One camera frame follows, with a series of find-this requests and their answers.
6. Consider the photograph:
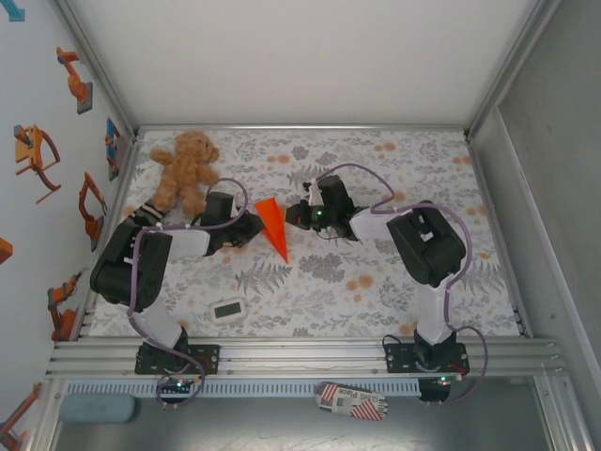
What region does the orange paper sheet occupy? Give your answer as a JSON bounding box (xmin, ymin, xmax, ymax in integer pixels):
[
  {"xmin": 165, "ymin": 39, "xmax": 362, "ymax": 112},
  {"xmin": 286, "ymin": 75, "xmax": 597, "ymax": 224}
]
[{"xmin": 254, "ymin": 197, "xmax": 290, "ymax": 263}]

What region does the brown teddy bear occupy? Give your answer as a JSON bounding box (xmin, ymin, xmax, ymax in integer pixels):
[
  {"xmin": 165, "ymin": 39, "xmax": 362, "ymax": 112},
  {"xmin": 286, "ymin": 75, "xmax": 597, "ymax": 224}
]
[{"xmin": 148, "ymin": 131, "xmax": 221, "ymax": 220}]

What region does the white digital timer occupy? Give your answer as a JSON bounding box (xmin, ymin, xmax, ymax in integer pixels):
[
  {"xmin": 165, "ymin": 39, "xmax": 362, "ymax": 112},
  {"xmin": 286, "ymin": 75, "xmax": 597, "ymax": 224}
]
[{"xmin": 208, "ymin": 297, "xmax": 247, "ymax": 325}]

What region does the floral printed table mat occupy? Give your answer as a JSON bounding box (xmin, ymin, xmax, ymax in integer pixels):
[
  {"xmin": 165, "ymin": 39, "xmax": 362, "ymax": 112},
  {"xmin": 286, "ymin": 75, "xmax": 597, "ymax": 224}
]
[{"xmin": 87, "ymin": 129, "xmax": 521, "ymax": 338}]

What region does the small circuit board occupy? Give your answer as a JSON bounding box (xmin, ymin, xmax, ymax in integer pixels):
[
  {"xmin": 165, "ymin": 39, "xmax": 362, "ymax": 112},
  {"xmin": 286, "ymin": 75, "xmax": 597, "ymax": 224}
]
[
  {"xmin": 419, "ymin": 374, "xmax": 464, "ymax": 404},
  {"xmin": 156, "ymin": 375, "xmax": 196, "ymax": 401}
]

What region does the red striped printed package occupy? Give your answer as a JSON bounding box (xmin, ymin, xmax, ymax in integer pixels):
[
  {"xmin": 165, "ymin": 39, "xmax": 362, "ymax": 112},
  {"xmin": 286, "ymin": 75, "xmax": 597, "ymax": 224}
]
[{"xmin": 313, "ymin": 381, "xmax": 390, "ymax": 422}]

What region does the blue grey sponge pad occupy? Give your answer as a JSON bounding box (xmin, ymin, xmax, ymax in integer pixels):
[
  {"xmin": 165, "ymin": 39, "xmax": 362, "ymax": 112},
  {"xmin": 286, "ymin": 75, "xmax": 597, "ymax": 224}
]
[{"xmin": 59, "ymin": 393, "xmax": 138, "ymax": 424}]

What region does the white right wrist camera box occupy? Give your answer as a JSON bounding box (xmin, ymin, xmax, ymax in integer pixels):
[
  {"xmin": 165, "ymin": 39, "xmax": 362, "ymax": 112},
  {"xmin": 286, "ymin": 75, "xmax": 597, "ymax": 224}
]
[{"xmin": 303, "ymin": 179, "xmax": 326, "ymax": 207}]

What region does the aluminium frame bar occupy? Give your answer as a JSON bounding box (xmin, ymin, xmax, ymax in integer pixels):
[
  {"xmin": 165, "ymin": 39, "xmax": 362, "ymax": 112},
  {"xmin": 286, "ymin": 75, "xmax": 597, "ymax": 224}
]
[
  {"xmin": 77, "ymin": 132, "xmax": 145, "ymax": 338},
  {"xmin": 467, "ymin": 132, "xmax": 535, "ymax": 338},
  {"xmin": 135, "ymin": 123, "xmax": 470, "ymax": 133}
]

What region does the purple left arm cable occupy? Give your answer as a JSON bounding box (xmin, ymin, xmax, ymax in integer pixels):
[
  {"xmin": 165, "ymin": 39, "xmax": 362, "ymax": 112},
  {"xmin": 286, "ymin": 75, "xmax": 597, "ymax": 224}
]
[{"xmin": 127, "ymin": 177, "xmax": 250, "ymax": 411}]

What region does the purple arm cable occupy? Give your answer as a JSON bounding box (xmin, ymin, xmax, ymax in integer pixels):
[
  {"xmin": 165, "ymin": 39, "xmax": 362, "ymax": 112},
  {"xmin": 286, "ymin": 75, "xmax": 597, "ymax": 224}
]
[
  {"xmin": 307, "ymin": 163, "xmax": 490, "ymax": 408},
  {"xmin": 127, "ymin": 177, "xmax": 250, "ymax": 411}
]

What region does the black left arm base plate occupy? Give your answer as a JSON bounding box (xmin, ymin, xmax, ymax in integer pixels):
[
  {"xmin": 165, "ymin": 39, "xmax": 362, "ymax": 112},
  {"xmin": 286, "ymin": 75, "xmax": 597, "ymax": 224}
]
[{"xmin": 134, "ymin": 343, "xmax": 222, "ymax": 376}]

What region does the blue orange wall sticker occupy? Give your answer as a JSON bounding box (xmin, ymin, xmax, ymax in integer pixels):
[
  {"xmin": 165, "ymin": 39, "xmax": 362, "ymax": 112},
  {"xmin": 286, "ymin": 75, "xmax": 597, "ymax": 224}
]
[{"xmin": 103, "ymin": 117, "xmax": 135, "ymax": 182}]

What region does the wide slotted aluminium rail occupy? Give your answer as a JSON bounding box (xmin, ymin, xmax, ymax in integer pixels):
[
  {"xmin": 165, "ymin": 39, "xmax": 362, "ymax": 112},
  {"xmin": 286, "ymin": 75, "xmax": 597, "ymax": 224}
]
[{"xmin": 45, "ymin": 335, "xmax": 572, "ymax": 378}]

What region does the white slotted cable duct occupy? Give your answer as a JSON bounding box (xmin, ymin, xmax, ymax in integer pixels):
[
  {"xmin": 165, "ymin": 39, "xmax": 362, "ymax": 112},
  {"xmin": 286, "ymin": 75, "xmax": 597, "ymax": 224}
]
[{"xmin": 65, "ymin": 380, "xmax": 422, "ymax": 397}]

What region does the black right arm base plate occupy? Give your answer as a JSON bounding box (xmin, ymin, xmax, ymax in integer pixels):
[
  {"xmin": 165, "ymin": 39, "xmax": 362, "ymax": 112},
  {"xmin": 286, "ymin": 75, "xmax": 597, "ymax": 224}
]
[{"xmin": 383, "ymin": 342, "xmax": 470, "ymax": 375}]

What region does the aluminium frame post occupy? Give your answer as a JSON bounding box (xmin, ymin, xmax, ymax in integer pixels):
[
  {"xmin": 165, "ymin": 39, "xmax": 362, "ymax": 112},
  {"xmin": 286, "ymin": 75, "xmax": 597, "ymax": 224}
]
[
  {"xmin": 50, "ymin": 0, "xmax": 142, "ymax": 138},
  {"xmin": 463, "ymin": 0, "xmax": 563, "ymax": 142}
]

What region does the orange chair shaped wall sticker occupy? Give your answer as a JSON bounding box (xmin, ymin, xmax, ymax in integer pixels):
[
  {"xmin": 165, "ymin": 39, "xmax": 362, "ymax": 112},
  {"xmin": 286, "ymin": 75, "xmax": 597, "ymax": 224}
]
[{"xmin": 12, "ymin": 123, "xmax": 63, "ymax": 205}]

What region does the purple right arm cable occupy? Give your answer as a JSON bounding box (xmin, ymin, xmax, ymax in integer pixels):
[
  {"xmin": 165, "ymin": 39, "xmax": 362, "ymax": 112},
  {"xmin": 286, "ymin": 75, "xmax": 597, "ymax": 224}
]
[{"xmin": 307, "ymin": 163, "xmax": 490, "ymax": 408}]

